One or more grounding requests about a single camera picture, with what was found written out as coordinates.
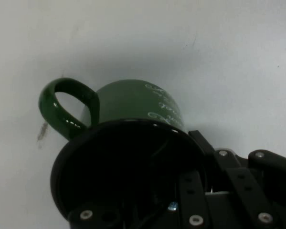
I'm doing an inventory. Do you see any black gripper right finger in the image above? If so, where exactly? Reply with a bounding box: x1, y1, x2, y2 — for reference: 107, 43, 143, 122
189, 130, 286, 229

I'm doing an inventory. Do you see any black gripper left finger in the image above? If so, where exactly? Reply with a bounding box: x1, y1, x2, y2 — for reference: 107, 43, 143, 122
68, 170, 212, 229

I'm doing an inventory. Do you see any green mug with white lettering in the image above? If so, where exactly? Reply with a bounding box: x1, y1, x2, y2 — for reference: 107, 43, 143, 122
38, 77, 214, 229

